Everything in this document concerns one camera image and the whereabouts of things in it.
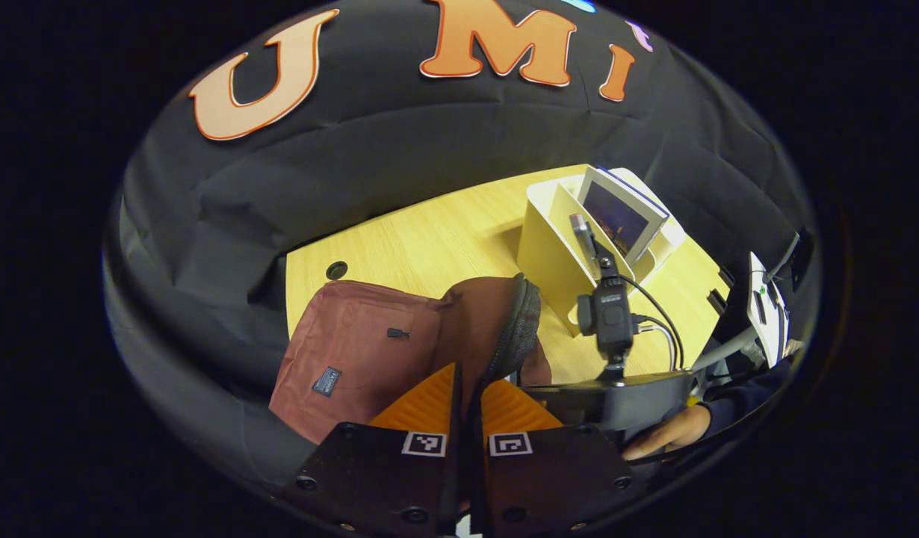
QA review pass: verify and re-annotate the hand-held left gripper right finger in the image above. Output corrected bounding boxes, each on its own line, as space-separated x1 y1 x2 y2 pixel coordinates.
471 379 636 535

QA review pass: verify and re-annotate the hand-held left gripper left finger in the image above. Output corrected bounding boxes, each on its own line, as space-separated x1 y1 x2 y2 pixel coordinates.
284 362 462 535

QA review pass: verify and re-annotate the cream plastic bookshelf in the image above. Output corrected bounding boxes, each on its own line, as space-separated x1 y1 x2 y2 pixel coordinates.
516 166 688 337

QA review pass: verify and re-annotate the blue spine book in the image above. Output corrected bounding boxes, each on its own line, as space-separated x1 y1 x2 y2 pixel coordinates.
575 166 669 266

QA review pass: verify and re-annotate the maroon schoolbag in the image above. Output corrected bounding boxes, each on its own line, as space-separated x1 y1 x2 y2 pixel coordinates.
269 274 554 445

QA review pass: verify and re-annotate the white box device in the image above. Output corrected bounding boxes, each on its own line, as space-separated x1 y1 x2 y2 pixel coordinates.
747 252 790 368

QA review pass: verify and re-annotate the black cable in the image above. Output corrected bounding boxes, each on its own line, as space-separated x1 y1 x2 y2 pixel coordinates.
620 275 686 372

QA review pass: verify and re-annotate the grey cable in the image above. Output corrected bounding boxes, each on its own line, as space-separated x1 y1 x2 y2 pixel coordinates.
637 323 678 372

